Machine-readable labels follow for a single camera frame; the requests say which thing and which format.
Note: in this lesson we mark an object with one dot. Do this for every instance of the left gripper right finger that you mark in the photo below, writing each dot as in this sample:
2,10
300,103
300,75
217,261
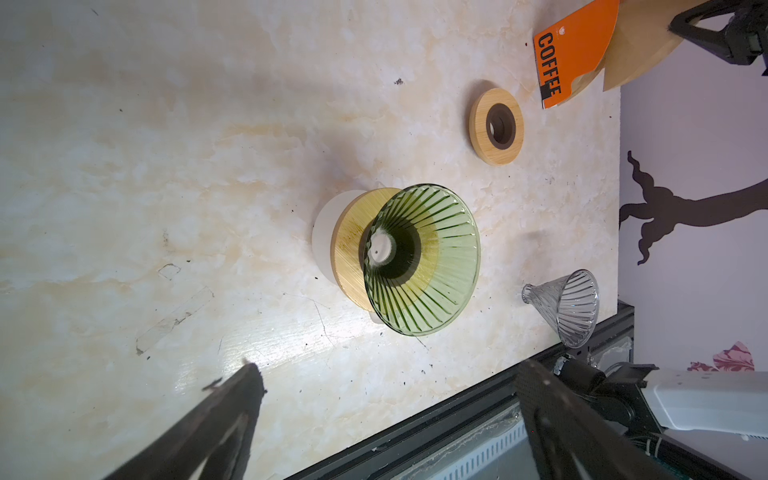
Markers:
568,439

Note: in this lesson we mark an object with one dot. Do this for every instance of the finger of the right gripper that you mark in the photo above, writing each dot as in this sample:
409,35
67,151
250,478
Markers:
722,43

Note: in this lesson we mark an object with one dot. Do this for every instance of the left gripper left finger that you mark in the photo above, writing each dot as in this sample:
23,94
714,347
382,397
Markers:
213,440

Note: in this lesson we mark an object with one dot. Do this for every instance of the grey glass dripper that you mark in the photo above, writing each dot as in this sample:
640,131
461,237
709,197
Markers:
569,305

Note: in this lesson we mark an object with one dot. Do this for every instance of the orange coffee filter pack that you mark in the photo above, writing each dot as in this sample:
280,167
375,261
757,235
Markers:
569,53

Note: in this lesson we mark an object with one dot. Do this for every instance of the green glass dripper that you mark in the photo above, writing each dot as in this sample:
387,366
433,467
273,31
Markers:
420,258

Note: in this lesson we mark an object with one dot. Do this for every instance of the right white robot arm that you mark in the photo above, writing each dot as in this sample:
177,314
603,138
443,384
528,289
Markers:
691,225

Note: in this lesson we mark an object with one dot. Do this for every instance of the white slotted cable duct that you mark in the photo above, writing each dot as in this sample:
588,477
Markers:
482,456

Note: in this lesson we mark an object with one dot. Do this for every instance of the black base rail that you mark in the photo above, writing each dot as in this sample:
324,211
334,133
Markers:
403,445

